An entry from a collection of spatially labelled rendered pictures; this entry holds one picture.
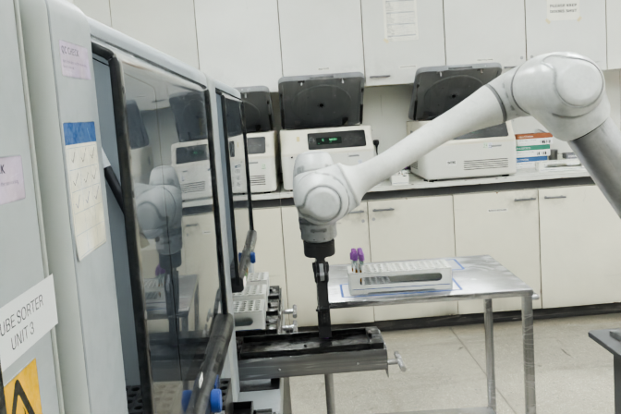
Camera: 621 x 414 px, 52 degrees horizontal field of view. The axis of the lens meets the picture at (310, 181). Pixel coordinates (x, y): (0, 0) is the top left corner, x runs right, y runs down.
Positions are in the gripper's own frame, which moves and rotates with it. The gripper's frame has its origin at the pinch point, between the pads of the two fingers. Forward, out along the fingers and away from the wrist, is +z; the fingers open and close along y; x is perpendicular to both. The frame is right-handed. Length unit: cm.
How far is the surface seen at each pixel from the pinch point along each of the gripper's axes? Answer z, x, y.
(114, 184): -41, -36, 40
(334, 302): 2.5, 4.2, -23.1
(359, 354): 4.5, 7.1, 11.3
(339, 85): -66, 28, -248
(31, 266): -43, -21, 115
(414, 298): 2.9, 26.3, -22.2
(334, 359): 5.1, 1.2, 11.3
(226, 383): -4.0, -19.4, 41.7
